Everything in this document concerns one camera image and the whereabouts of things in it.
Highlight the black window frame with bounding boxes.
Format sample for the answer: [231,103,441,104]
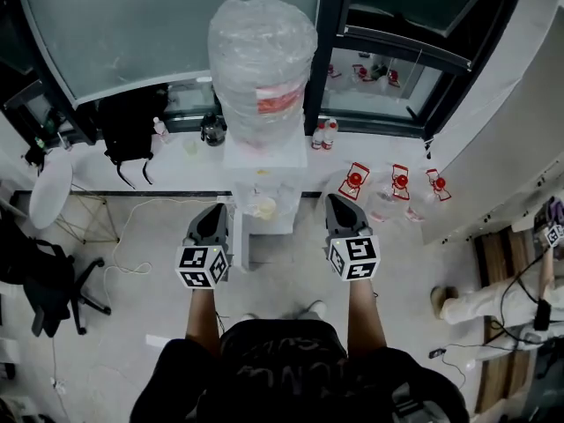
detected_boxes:
[0,0,528,145]

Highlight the white water dispenser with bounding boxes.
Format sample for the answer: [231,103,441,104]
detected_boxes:
[221,133,309,273]

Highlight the person's left forearm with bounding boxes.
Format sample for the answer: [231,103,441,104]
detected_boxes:
[184,286,221,359]

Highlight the cream cup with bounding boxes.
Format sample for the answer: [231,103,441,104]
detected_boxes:
[256,197,278,219]

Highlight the person's right white shoe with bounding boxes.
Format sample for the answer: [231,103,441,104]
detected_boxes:
[303,300,328,321]

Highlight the empty red-handled water jug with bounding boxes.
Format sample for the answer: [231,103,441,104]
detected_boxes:
[323,161,375,224]
[404,168,453,224]
[367,164,413,222]

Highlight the white floor cable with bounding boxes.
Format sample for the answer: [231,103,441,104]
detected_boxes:
[103,196,221,277]

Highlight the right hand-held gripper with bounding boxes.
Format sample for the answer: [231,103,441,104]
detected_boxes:
[325,193,382,283]

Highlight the dark tinted drinking bottle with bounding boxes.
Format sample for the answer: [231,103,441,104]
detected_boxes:
[200,112,228,147]

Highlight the round white side table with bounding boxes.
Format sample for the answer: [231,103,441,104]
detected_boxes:
[28,159,120,244]

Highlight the grey metal lockers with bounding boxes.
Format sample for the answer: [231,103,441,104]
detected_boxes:
[422,55,564,246]

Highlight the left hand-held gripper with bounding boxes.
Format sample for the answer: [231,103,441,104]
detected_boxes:
[174,203,231,291]

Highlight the person's right forearm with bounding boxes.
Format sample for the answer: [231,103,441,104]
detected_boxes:
[346,278,388,356]

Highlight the black backpack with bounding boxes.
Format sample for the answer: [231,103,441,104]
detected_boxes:
[97,84,171,191]

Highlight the black office chair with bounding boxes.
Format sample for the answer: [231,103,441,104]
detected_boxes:
[0,211,113,338]

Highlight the person's black printed shirt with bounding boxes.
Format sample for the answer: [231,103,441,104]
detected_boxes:
[130,318,471,423]

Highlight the wooden bench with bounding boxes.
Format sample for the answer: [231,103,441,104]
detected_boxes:
[473,229,537,413]

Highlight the plastic-wrapped large water jug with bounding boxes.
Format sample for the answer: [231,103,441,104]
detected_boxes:
[207,0,319,149]

